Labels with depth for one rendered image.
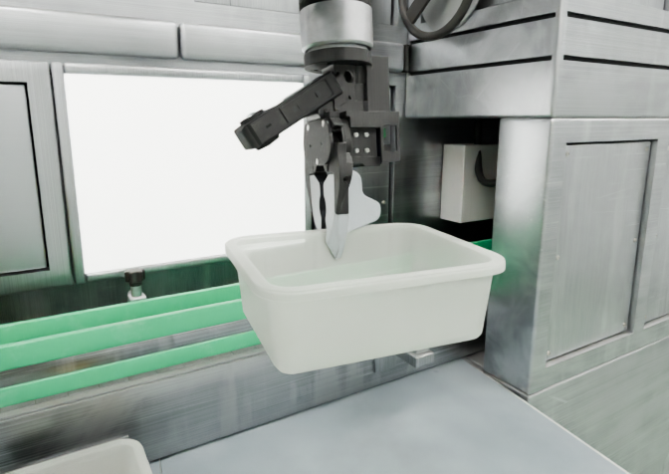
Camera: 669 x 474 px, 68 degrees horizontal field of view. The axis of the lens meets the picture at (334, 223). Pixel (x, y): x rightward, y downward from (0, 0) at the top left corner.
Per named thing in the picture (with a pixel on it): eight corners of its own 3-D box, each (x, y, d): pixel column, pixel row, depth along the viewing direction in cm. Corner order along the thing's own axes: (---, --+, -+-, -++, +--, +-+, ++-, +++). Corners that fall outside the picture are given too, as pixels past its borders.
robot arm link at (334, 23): (317, -4, 47) (287, 21, 54) (319, 46, 47) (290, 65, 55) (385, 3, 50) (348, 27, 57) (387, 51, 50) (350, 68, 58)
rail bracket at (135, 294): (147, 335, 86) (140, 259, 83) (155, 350, 80) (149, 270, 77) (122, 340, 83) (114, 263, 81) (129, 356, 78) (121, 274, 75)
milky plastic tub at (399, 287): (512, 355, 44) (521, 261, 42) (265, 408, 36) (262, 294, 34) (411, 291, 60) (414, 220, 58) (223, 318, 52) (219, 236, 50)
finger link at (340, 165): (355, 214, 49) (350, 123, 48) (341, 215, 49) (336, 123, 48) (335, 212, 54) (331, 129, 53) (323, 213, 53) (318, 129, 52)
